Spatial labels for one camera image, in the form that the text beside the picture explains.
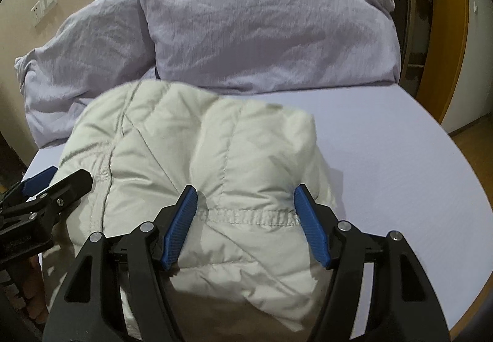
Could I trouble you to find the lavender pillow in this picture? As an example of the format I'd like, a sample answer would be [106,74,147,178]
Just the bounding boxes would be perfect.
[136,0,401,92]

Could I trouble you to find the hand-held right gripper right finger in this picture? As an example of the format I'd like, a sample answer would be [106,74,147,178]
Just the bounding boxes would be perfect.
[293,184,449,342]

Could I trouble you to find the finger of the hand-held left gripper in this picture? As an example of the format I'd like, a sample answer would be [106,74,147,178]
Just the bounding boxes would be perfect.
[27,168,94,227]
[0,167,58,208]

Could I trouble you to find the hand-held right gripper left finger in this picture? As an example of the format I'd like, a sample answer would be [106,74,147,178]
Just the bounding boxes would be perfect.
[42,185,199,342]

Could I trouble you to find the cream puffer jacket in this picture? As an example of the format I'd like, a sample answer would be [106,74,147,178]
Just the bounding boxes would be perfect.
[46,80,340,342]

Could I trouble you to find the lavender duvet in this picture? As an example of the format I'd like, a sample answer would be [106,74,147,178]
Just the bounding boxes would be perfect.
[14,0,158,150]

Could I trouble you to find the person's left forearm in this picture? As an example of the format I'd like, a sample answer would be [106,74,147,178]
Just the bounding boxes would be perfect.
[14,255,46,329]

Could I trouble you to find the wooden door frame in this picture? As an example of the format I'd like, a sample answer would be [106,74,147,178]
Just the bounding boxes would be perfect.
[341,0,471,127]

